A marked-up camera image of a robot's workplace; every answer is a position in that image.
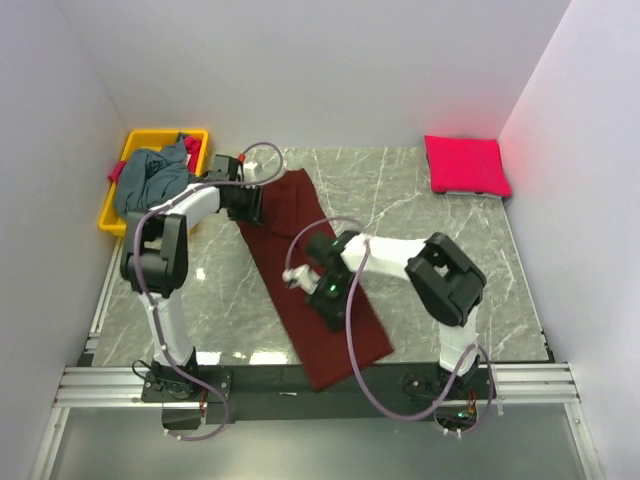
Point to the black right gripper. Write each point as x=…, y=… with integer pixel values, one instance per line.
x=332, y=311

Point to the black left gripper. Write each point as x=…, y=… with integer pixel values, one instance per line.
x=254, y=211

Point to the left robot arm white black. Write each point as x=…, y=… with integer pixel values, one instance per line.
x=155, y=262

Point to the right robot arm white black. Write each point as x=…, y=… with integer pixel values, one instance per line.
x=449, y=285

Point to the pink cloth in bin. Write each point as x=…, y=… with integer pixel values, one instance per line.
x=192, y=146

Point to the grey-blue crumpled t-shirt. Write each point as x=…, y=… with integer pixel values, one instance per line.
x=150, y=178

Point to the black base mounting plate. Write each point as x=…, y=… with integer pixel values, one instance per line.
x=283, y=392

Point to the yellow plastic bin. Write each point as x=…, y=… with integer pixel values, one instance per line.
x=154, y=139

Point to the folded pink t-shirt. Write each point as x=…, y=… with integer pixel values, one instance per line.
x=466, y=166

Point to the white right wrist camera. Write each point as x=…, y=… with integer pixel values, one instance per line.
x=303, y=277

